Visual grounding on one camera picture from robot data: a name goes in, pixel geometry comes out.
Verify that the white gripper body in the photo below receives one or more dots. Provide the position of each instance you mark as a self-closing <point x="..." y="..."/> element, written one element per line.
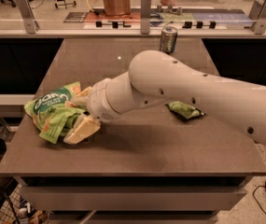
<point x="101" y="102"/>

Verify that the dark green snack bag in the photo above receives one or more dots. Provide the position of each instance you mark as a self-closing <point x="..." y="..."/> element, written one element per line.
<point x="184" y="111"/>

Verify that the green rice chip bag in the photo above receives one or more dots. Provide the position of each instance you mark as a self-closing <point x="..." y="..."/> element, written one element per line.
<point x="53" y="113"/>

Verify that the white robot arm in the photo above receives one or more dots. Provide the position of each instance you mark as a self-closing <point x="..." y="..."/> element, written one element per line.
<point x="153" y="78"/>

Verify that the grey metal post left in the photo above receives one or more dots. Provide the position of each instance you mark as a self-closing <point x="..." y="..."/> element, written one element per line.
<point x="28" y="18"/>

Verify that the grey metal post centre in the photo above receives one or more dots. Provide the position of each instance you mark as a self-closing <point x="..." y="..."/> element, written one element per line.
<point x="145" y="17"/>

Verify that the grey metal post right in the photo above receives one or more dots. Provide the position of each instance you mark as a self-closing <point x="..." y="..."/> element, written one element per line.
<point x="258" y="15"/>

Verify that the silver drink can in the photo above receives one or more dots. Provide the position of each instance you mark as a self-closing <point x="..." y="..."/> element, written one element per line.
<point x="168" y="39"/>

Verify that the grey metal post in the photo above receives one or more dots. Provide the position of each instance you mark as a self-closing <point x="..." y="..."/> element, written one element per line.
<point x="145" y="17"/>
<point x="258" y="15"/>
<point x="28" y="18"/>

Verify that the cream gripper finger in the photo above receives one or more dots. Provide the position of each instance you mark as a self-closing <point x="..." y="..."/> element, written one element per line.
<point x="84" y="127"/>
<point x="82" y="98"/>

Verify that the wire basket with items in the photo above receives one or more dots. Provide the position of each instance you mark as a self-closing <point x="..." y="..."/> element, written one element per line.
<point x="14" y="209"/>

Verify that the grey table drawer front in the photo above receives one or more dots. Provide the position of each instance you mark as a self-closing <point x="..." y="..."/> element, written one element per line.
<point x="133" y="198"/>

